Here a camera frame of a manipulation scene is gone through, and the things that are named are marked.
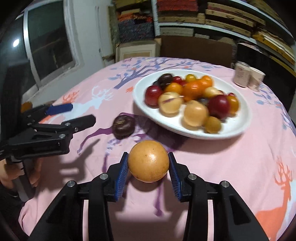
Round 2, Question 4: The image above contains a red apple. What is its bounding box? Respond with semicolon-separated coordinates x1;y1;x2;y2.
207;95;230;120

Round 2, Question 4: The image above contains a large orange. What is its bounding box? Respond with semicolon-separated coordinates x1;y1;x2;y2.
182;80;205;102

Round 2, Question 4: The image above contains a brown cardboard panel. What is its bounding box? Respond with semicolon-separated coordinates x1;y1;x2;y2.
160;36;232;68

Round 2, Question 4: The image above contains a window with grille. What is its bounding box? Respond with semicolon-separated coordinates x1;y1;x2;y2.
0;0;84;93

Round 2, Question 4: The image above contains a beige framed board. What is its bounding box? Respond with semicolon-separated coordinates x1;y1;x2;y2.
115;40;161;62

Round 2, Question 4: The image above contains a pink patterned tablecloth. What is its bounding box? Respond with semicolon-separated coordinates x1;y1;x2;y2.
18;58;295;240

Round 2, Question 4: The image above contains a yellow round pear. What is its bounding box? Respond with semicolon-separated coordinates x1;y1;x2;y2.
128;140;170;183

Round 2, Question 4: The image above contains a yellow striped pepino melon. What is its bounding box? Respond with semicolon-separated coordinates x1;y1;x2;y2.
158;92;183;116

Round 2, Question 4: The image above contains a dark purple mangosteen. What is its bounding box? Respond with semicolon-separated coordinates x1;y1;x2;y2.
157;73;173;90

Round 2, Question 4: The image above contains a white oval plate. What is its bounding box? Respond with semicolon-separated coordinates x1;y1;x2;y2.
133;71;252;140

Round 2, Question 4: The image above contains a beige paper cup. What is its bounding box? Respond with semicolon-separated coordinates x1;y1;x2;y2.
247;67;265;92

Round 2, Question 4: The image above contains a beige patterned tin can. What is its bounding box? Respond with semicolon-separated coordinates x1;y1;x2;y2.
233;61;250;87

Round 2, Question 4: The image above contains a red plum on plate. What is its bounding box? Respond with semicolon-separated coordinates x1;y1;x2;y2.
144;85;163;107

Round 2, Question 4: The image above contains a left hand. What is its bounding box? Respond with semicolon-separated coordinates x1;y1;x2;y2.
0;158;43;189

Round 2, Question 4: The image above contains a white metal shelf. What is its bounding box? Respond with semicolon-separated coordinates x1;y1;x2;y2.
151;0;296;61

